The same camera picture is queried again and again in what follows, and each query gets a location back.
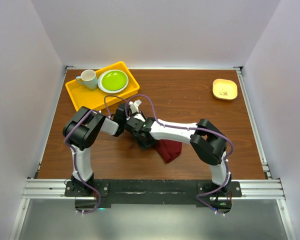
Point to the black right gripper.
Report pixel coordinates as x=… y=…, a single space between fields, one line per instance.
x=143 y=144

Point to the dark red cloth napkin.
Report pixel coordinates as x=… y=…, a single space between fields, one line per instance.
x=169 y=150

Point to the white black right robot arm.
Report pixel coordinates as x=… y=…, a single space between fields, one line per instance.
x=208 y=142

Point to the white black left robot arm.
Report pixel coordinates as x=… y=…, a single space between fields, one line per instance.
x=80 y=134

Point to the green plate white rim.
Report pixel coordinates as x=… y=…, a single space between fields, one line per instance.
x=113 y=81

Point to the yellow plastic tray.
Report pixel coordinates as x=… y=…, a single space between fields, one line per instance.
x=95 y=99

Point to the light blue ceramic mug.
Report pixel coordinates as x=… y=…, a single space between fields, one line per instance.
x=89 y=79

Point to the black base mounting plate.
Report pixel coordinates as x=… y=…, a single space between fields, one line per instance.
x=150 y=192

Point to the small yellow square dish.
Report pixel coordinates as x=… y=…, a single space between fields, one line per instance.
x=224 y=89

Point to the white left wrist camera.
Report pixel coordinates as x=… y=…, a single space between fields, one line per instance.
x=134 y=106

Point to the aluminium frame rail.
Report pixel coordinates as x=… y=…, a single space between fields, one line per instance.
x=250 y=189

